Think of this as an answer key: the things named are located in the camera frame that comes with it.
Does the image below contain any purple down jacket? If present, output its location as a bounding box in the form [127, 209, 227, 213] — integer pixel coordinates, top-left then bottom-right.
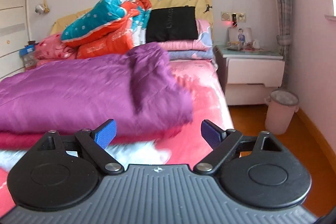
[1, 43, 193, 136]

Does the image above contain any light blue cloth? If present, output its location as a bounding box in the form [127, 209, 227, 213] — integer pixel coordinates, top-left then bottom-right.
[0, 140, 173, 172]

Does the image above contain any pink waste bin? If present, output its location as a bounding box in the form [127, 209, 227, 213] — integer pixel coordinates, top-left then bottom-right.
[265, 89, 299, 135]

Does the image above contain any white bedside table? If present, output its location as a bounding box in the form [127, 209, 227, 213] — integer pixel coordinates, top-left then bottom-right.
[214, 45, 285, 106]

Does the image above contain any pink bed with bedspread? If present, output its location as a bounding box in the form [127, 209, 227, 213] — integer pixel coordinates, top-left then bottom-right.
[0, 60, 234, 217]

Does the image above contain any pink folded blanket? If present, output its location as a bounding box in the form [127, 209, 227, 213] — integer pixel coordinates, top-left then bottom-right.
[34, 33, 77, 67]

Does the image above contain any framed child photo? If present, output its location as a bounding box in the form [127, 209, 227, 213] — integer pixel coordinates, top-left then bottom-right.
[228, 27, 253, 46]

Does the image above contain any blue storage box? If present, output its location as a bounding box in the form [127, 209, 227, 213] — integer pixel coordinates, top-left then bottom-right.
[19, 40, 37, 71]

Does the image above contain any teal and orange quilt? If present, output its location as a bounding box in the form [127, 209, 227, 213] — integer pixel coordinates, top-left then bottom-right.
[61, 0, 152, 59]

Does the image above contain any black folded garment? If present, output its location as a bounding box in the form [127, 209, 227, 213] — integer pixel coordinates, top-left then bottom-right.
[145, 6, 198, 43]

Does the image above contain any yellow headboard cover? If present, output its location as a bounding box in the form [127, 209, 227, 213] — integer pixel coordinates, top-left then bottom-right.
[50, 0, 214, 35]

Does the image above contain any white sliding wardrobe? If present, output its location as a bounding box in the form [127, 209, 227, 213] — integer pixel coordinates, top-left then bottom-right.
[0, 0, 29, 79]

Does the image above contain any wall socket with charger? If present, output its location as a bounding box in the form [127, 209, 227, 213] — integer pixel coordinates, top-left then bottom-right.
[221, 12, 247, 27]

